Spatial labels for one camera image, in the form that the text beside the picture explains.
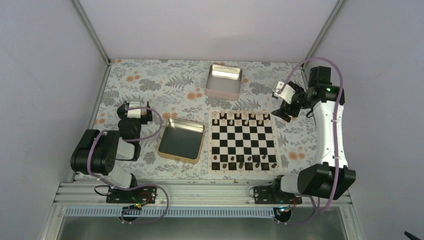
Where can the empty silver pink tin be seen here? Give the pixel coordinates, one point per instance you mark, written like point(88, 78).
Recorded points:
point(224, 82)

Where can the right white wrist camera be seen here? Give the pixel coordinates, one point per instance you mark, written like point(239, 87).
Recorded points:
point(280, 92)

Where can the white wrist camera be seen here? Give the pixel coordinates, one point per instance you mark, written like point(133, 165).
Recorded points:
point(280, 92)
point(134, 110)

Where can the left aluminium corner post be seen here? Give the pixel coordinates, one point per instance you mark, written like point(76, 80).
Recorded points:
point(90, 29)

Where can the gold tin tray with pieces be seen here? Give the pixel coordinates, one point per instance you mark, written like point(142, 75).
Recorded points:
point(182, 140)

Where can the aluminium corner post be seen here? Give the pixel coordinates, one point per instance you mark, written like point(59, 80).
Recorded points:
point(90, 29)
point(339, 4)

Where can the floral patterned table mat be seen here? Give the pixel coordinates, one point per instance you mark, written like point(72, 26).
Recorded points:
point(176, 89)

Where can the black white chessboard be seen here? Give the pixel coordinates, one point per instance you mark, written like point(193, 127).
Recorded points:
point(243, 142)

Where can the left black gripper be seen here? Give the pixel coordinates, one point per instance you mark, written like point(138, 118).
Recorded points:
point(121, 110)

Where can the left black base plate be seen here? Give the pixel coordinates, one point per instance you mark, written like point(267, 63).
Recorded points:
point(143, 195)

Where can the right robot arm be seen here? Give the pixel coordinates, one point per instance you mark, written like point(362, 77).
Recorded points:
point(330, 176)

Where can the aluminium front rail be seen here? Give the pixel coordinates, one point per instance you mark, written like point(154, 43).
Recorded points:
point(180, 194)

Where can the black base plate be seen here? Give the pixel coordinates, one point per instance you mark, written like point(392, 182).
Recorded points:
point(266, 195)
point(143, 195)

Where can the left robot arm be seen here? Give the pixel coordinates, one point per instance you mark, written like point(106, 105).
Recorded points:
point(97, 151)

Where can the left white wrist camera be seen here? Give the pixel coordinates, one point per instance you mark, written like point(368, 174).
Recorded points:
point(134, 110)

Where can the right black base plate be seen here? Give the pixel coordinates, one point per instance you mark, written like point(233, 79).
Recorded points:
point(266, 195)

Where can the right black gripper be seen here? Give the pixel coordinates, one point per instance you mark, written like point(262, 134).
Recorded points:
point(281, 113)

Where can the right aluminium corner post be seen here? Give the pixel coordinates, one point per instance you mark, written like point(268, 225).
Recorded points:
point(339, 4)

